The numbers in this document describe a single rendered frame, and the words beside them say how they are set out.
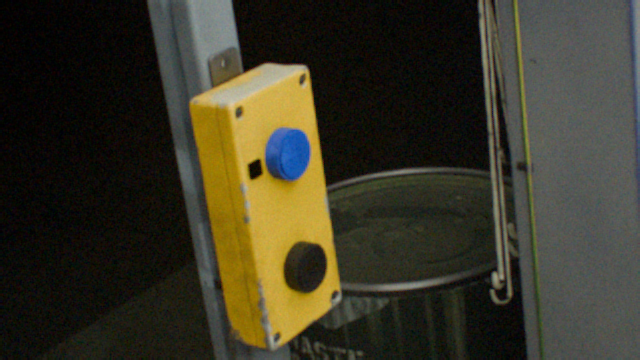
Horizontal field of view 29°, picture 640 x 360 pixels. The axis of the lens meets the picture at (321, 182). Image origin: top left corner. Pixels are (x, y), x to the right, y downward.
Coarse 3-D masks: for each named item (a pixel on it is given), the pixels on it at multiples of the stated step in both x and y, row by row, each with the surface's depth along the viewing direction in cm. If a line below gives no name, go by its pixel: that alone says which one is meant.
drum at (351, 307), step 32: (512, 256) 225; (352, 288) 224; (384, 288) 221; (416, 288) 221; (448, 288) 222; (480, 288) 225; (512, 288) 229; (320, 320) 231; (352, 320) 227; (384, 320) 225; (416, 320) 224; (448, 320) 225; (480, 320) 227; (512, 320) 231; (320, 352) 235; (352, 352) 230; (384, 352) 227; (416, 352) 226; (448, 352) 227; (480, 352) 229; (512, 352) 233
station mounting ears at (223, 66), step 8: (232, 48) 118; (216, 56) 117; (224, 56) 118; (232, 56) 119; (208, 64) 116; (216, 64) 117; (224, 64) 118; (232, 64) 119; (216, 72) 117; (224, 72) 118; (232, 72) 119; (240, 72) 120; (216, 80) 117; (224, 80) 118
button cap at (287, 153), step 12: (276, 132) 116; (288, 132) 116; (300, 132) 117; (276, 144) 115; (288, 144) 115; (300, 144) 117; (276, 156) 115; (288, 156) 116; (300, 156) 117; (276, 168) 115; (288, 168) 116; (300, 168) 117; (288, 180) 117
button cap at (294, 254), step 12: (288, 252) 120; (300, 252) 120; (312, 252) 121; (324, 252) 122; (288, 264) 120; (300, 264) 119; (312, 264) 121; (324, 264) 122; (288, 276) 120; (300, 276) 119; (312, 276) 121; (324, 276) 123; (300, 288) 120; (312, 288) 121
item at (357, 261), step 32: (352, 192) 269; (384, 192) 268; (416, 192) 266; (448, 192) 263; (480, 192) 260; (512, 192) 257; (352, 224) 254; (384, 224) 252; (416, 224) 250; (448, 224) 248; (480, 224) 246; (352, 256) 240; (384, 256) 238; (416, 256) 236; (448, 256) 234; (480, 256) 232
